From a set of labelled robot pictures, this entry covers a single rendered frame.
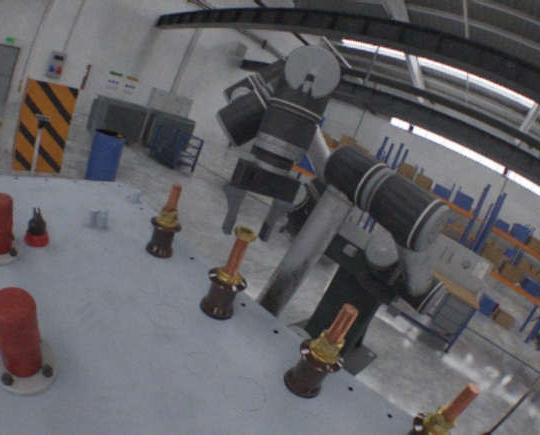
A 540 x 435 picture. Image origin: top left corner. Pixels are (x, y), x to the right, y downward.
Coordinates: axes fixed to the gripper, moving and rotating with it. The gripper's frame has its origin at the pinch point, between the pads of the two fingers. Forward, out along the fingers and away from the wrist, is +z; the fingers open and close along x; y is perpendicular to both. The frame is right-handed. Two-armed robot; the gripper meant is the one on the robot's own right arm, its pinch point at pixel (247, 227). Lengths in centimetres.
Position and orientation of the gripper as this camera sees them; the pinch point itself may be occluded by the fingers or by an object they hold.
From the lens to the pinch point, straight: 62.5
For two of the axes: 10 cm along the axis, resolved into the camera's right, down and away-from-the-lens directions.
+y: 3.7, 4.0, -8.3
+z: -3.7, 8.9, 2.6
